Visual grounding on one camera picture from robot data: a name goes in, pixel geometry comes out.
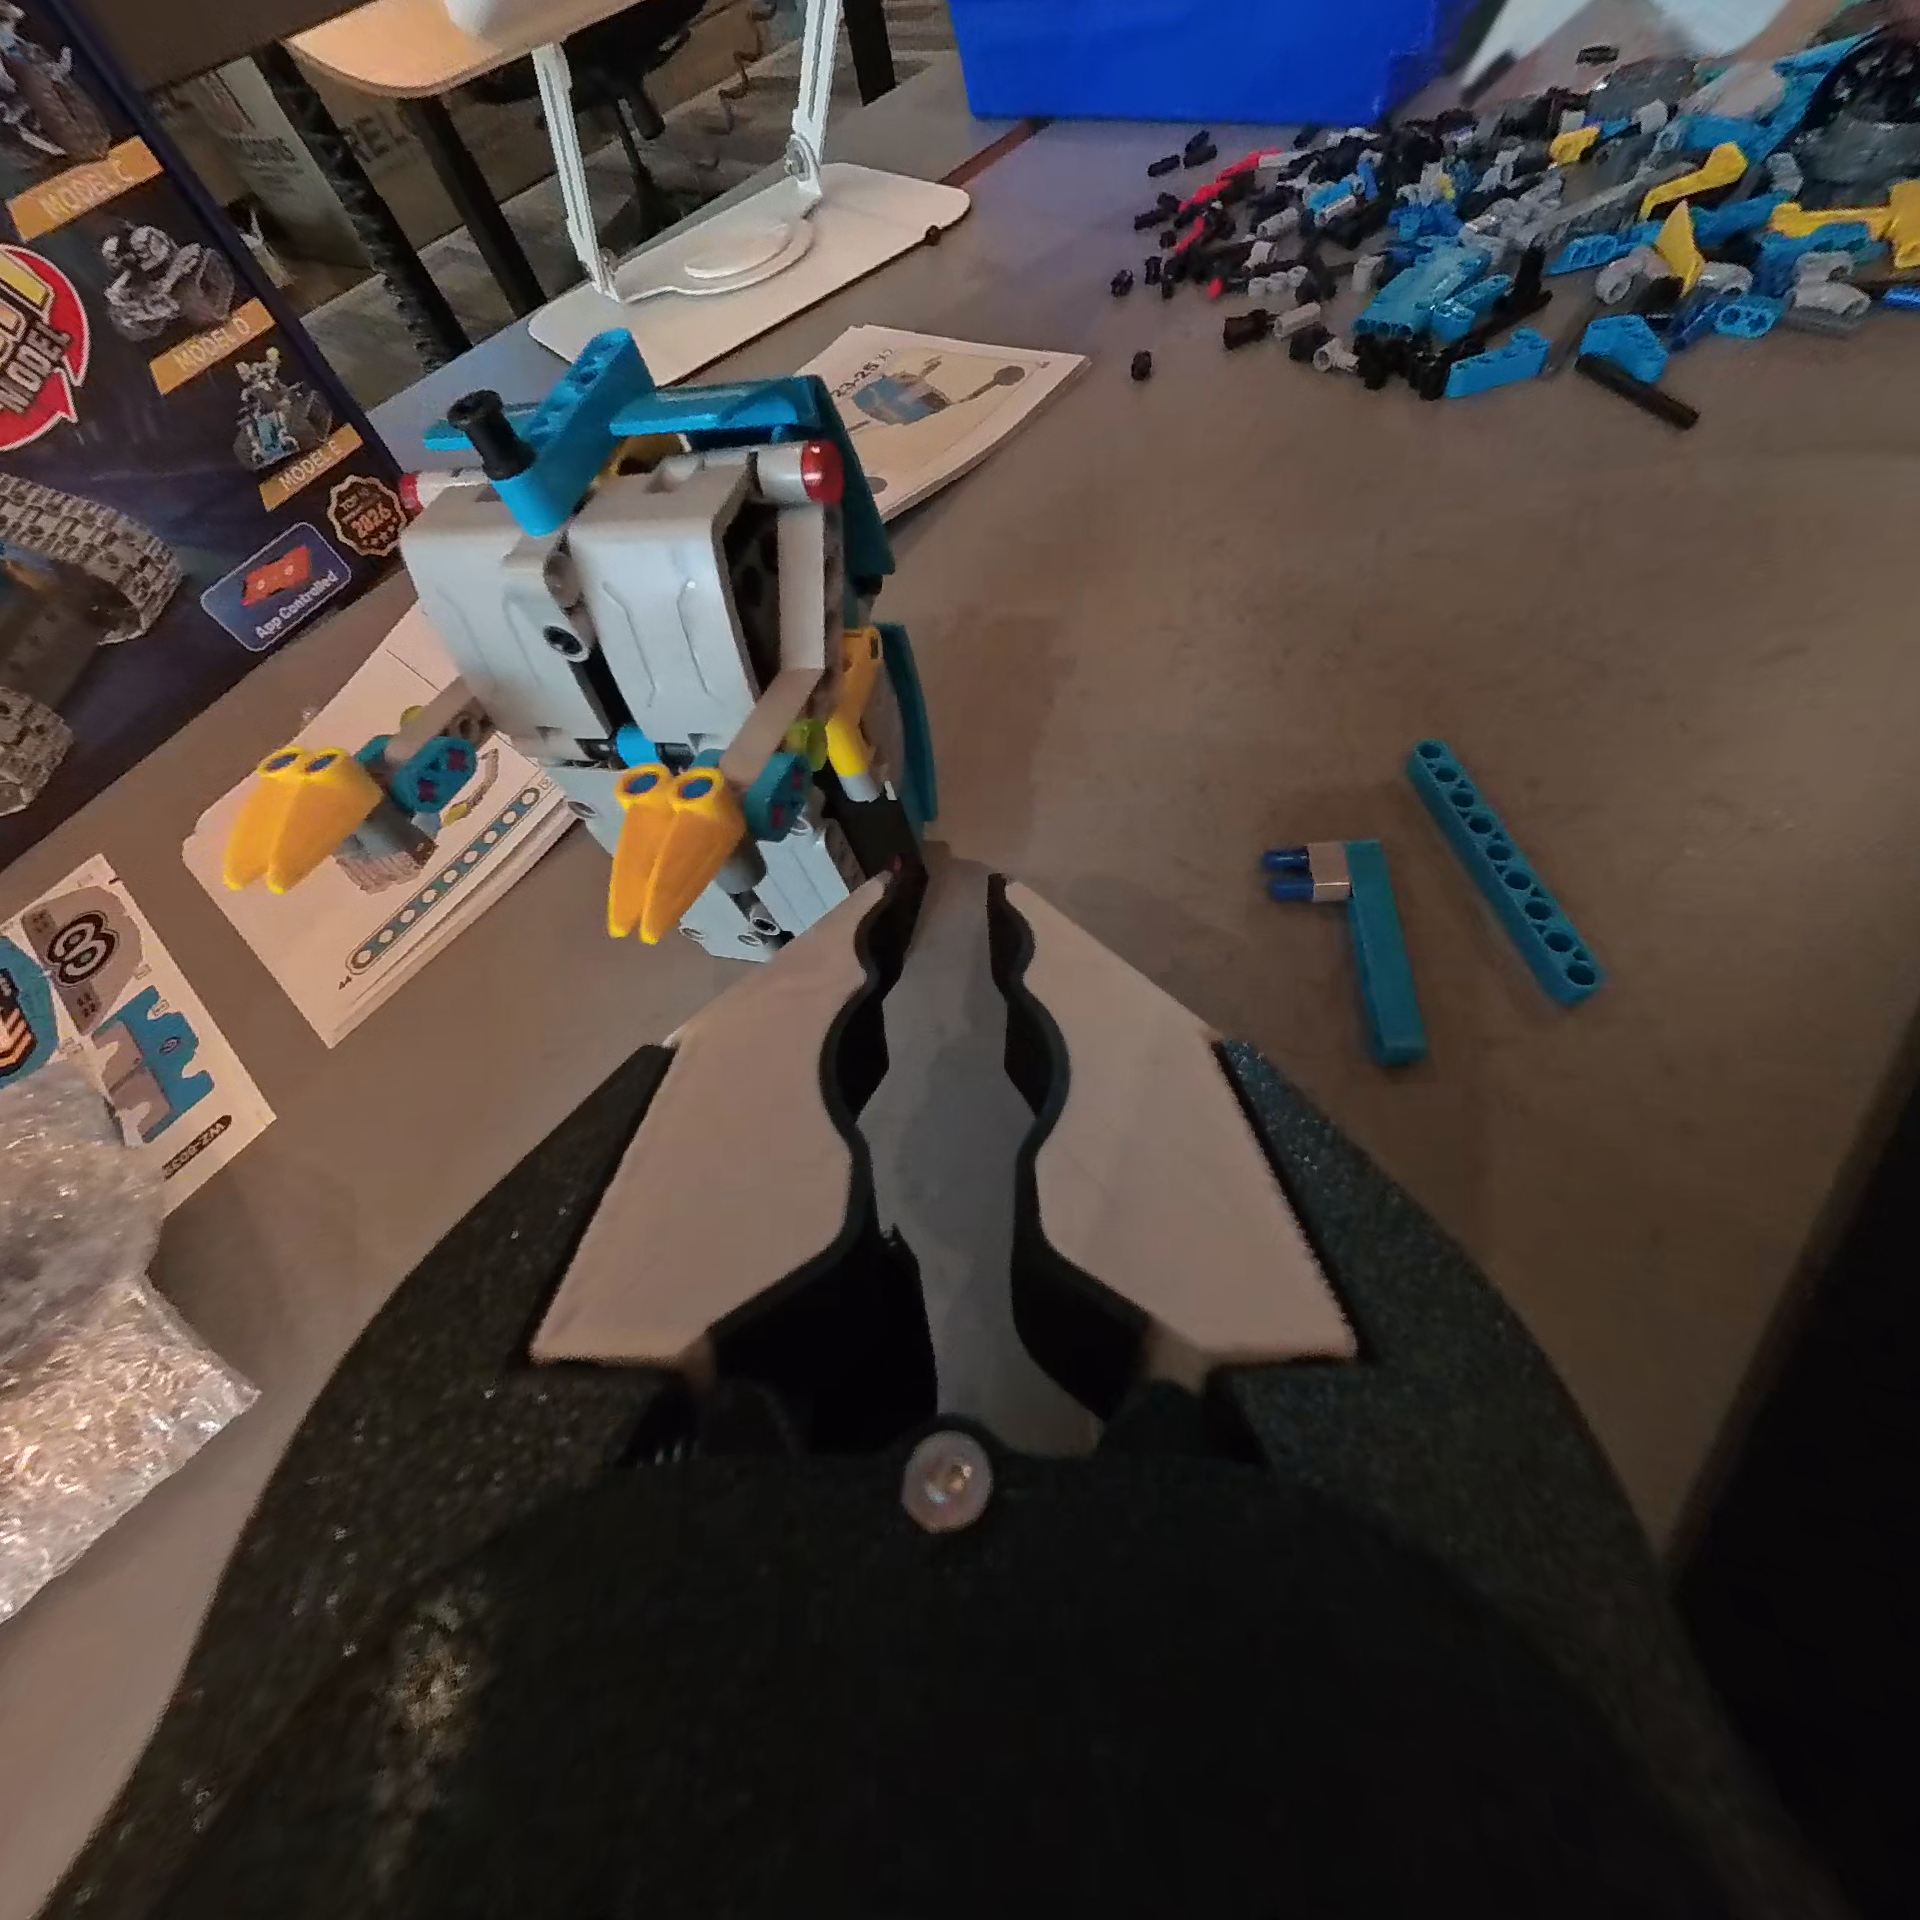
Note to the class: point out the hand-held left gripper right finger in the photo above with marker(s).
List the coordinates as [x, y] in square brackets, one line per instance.
[1171, 1185]

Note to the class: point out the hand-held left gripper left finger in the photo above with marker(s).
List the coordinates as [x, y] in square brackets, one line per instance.
[705, 1185]

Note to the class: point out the teal short beam with pins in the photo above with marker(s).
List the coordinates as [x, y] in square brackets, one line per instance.
[1388, 961]

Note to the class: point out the teal long holed beam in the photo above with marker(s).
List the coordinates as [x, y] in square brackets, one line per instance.
[1500, 868]

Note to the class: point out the blue grey toy robot model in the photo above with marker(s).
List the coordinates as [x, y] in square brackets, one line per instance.
[645, 599]

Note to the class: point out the pile of small building pieces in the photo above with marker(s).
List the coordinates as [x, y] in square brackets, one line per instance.
[1500, 253]

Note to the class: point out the white desk lamp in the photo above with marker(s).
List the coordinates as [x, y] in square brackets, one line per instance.
[838, 225]

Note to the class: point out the open instruction sheet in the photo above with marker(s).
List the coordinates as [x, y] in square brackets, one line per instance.
[434, 931]

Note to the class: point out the sticker sheet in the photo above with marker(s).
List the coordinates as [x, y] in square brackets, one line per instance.
[136, 1050]

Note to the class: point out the bubble wrap bag with parts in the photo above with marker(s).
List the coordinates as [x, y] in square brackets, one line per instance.
[90, 1441]

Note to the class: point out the dark blue toy kit box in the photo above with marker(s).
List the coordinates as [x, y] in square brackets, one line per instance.
[136, 450]

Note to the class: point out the blue storage bin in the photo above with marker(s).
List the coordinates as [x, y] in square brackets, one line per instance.
[1200, 59]

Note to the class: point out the dark panel board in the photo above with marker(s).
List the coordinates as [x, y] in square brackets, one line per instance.
[180, 29]

